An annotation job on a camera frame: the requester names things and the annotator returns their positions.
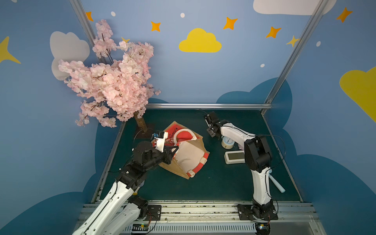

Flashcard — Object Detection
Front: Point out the blue twin bell alarm clock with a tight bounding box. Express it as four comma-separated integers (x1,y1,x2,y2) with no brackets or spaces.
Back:
221,136,235,149

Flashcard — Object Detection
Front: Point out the white rectangular digital clock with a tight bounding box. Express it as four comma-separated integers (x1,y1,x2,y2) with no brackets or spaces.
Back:
224,150,245,165

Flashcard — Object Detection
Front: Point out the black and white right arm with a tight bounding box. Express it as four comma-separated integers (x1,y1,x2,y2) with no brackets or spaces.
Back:
205,112,278,221

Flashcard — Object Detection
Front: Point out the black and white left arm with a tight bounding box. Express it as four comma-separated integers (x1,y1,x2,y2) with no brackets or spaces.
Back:
73,141,179,235

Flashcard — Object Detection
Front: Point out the brown artificial tree trunk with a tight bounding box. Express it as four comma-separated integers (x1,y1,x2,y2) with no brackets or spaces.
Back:
134,111,148,134

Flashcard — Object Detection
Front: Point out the small green circuit board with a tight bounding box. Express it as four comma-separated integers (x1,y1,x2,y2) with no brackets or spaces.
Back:
131,223,150,234

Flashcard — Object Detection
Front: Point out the pink cherry blossom foliage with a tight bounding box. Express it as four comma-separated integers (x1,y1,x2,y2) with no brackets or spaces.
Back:
58,20,160,128

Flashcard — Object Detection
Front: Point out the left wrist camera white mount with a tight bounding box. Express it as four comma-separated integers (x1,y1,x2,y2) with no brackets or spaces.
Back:
152,131,168,153

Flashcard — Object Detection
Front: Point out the horizontal aluminium frame rail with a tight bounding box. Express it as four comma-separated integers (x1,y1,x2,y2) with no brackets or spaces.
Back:
146,103,272,110

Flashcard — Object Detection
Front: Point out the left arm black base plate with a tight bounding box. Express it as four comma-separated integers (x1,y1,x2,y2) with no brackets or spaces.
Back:
140,205,162,221

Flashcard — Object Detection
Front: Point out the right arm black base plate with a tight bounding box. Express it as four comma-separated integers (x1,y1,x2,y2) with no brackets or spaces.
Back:
237,202,279,221

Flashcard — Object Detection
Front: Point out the front aluminium mounting rail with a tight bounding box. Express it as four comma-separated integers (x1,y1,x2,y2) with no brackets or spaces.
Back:
71,201,327,235

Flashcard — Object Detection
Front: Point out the right aluminium frame post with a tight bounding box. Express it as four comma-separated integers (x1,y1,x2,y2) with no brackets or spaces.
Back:
261,0,330,116

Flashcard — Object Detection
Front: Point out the aluminium frame post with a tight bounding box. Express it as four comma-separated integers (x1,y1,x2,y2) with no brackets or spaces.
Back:
69,0,96,49
261,0,330,116

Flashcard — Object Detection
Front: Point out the left aluminium frame post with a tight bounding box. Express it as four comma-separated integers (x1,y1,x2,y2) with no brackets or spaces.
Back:
69,0,96,49

